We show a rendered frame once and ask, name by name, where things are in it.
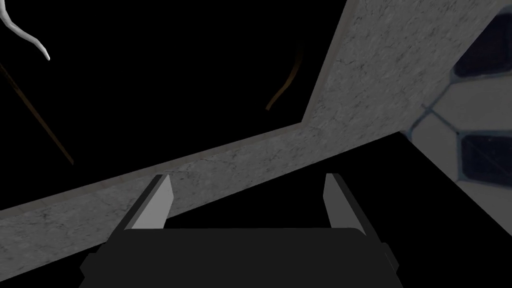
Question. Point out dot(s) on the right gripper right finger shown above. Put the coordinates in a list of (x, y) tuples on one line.
[(344, 206)]

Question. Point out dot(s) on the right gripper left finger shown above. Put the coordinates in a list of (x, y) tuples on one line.
[(154, 208)]

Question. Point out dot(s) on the white curved faucet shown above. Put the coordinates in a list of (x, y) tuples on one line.
[(24, 35)]

